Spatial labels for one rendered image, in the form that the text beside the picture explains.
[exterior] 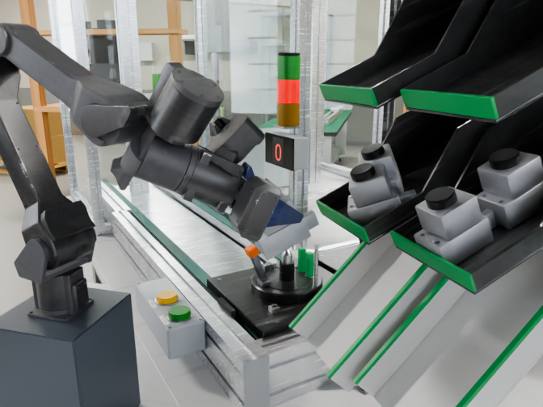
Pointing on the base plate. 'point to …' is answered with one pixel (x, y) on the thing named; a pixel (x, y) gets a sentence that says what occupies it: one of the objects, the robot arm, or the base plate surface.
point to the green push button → (179, 312)
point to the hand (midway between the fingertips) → (271, 203)
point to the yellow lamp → (288, 115)
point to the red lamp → (288, 91)
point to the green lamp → (288, 67)
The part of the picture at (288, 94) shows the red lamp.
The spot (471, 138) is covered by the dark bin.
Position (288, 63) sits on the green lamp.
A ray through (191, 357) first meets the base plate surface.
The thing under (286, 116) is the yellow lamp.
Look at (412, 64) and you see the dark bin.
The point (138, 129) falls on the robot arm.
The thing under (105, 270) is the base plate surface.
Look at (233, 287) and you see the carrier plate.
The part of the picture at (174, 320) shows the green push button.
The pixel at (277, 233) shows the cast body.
